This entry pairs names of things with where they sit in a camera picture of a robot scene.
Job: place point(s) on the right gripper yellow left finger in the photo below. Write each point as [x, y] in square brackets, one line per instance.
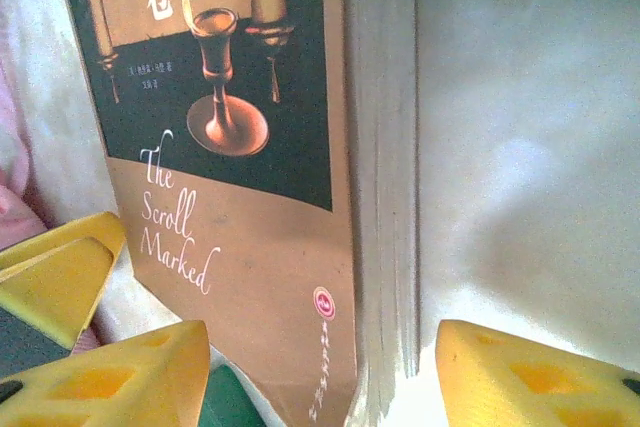
[125, 387]

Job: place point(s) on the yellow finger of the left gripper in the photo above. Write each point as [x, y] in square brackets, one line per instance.
[50, 287]

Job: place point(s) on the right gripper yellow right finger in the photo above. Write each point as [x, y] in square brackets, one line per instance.
[525, 387]

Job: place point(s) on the pink backpack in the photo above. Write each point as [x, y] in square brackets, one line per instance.
[10, 197]

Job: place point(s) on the dark green pencil case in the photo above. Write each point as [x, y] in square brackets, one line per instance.
[225, 402]

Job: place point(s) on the brown paperback book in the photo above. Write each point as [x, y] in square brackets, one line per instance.
[250, 247]

